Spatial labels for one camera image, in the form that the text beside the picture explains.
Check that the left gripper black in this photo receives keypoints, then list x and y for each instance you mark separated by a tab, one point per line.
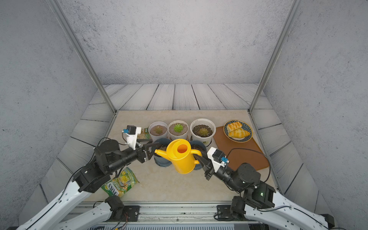
142	154

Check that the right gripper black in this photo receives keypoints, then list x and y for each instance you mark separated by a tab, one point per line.
207	166

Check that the small white pot pink-green succulent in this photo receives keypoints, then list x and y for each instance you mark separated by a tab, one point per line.
158	130

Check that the blue pot red succulent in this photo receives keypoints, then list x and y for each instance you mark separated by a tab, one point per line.
197	145

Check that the yellow watering can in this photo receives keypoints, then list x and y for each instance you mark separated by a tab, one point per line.
181	155

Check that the white pot bright green succulent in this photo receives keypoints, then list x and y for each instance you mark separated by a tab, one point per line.
178	129

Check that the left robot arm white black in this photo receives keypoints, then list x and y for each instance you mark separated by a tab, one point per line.
107	159

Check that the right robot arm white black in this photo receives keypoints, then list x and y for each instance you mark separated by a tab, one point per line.
258	201

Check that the large white round pot succulent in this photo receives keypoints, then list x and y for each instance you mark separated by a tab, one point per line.
203	130

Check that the green orange snack packet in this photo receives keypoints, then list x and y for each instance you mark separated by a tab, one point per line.
144	135

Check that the green yellow candy bag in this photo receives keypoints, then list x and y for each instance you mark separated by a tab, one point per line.
122	184

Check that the brown tray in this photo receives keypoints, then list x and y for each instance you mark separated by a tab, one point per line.
247	152

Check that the yellow bread roll upper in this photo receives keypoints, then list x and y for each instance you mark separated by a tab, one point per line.
234	125

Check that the yellow bread roll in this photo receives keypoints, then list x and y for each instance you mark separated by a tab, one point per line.
234	125
239	133

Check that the yellow bread roll lower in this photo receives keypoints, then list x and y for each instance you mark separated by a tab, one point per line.
239	133

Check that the blue patterned plate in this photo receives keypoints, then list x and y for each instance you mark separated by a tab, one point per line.
244	126

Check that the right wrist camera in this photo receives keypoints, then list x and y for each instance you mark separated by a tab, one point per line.
218	158

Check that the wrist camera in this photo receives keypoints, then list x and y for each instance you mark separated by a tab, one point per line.
218	158
131	135

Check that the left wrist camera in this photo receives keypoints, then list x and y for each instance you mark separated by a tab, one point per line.
131	135

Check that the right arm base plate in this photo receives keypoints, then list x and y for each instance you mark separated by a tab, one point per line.
225	213

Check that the front aluminium rail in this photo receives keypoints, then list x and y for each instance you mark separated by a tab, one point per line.
177	214

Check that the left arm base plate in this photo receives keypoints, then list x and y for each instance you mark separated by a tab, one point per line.
128	213

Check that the left aluminium frame post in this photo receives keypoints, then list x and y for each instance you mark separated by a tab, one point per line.
63	21

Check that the aluminium frame post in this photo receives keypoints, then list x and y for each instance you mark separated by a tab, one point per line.
63	21
296	5

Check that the right aluminium frame post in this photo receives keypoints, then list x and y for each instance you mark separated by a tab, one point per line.
296	5

